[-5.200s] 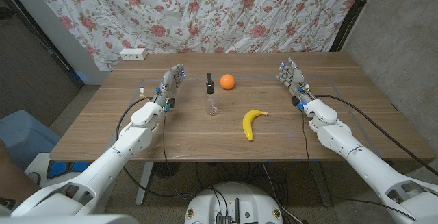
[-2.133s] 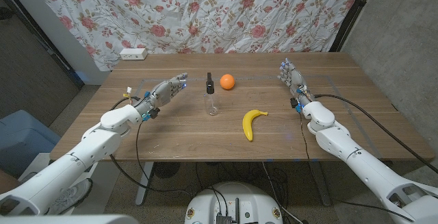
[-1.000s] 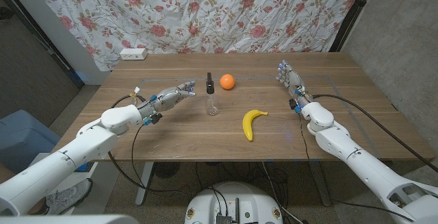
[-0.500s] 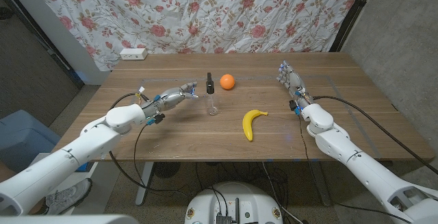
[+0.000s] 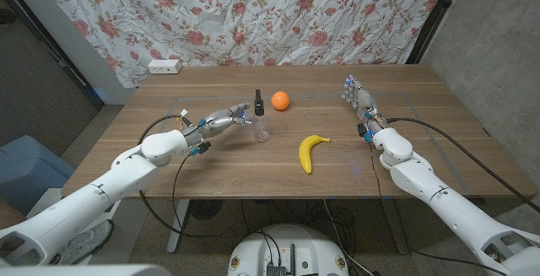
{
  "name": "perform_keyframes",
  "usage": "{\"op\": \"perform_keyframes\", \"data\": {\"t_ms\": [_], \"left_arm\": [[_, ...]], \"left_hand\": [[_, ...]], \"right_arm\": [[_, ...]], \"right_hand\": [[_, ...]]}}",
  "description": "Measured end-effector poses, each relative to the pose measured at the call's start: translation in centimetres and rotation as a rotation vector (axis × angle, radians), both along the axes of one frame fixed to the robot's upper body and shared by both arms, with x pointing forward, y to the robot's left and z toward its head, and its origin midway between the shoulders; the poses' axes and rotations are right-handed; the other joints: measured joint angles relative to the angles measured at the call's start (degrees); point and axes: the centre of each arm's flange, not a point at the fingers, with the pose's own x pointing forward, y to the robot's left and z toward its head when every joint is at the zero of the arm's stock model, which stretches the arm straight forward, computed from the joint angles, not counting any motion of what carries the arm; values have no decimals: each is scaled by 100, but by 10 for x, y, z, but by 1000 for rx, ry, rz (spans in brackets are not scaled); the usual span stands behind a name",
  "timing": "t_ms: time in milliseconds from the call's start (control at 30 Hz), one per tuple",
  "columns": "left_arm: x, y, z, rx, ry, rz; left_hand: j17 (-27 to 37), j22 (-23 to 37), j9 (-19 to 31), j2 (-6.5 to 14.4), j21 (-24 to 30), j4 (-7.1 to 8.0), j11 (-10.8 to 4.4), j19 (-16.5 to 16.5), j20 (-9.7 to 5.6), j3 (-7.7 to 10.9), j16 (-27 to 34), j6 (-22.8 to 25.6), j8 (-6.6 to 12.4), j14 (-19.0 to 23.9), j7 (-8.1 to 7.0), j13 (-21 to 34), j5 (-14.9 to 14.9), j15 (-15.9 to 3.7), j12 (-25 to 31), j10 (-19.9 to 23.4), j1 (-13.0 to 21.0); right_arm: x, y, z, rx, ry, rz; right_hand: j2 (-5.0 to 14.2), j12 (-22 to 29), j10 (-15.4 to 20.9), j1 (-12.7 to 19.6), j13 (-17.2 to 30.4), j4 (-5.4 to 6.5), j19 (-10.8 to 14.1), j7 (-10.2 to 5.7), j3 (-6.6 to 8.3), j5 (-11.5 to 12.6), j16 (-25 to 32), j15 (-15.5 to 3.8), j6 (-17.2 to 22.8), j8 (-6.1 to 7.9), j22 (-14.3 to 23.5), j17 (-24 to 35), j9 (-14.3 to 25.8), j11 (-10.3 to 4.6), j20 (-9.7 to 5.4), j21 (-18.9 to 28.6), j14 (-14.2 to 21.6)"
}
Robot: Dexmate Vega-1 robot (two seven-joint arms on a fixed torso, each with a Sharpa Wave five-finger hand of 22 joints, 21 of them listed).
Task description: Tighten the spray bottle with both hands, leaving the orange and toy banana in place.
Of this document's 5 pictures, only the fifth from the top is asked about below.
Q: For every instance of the orange fruit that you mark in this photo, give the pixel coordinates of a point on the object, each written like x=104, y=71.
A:
x=280, y=101

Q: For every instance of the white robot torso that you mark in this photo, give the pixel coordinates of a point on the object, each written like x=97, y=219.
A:
x=291, y=242

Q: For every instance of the white slanted panel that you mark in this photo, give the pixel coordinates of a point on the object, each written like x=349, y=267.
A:
x=63, y=35

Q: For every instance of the floral backdrop cloth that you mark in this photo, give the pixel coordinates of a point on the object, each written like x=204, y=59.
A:
x=211, y=14

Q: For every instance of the black round table foot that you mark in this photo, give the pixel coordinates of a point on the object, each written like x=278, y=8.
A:
x=205, y=208

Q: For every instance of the yellow toy banana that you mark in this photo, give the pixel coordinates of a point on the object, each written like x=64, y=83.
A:
x=306, y=151

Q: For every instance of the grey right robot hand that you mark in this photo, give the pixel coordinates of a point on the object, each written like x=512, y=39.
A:
x=363, y=99

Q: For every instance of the grey table leg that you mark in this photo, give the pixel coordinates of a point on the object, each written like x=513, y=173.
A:
x=394, y=225

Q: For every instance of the white table leg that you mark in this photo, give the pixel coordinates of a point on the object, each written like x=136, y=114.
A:
x=179, y=221

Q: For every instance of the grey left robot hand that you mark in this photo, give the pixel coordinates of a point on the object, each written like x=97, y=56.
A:
x=221, y=122

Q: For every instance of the white sneaker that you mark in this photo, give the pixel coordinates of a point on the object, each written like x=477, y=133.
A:
x=84, y=240

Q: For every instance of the blue bin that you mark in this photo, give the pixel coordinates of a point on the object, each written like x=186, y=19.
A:
x=25, y=166

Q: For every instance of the clear spray bottle black nozzle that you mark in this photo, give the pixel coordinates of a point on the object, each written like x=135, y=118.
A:
x=259, y=105

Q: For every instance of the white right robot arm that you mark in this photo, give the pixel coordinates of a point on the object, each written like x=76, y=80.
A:
x=443, y=196

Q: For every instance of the black slanted bar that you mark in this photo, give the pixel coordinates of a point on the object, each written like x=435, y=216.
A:
x=71, y=71

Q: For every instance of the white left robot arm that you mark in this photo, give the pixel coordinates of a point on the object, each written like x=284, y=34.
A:
x=105, y=187

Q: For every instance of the white power strip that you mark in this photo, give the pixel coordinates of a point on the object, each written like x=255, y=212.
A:
x=164, y=66

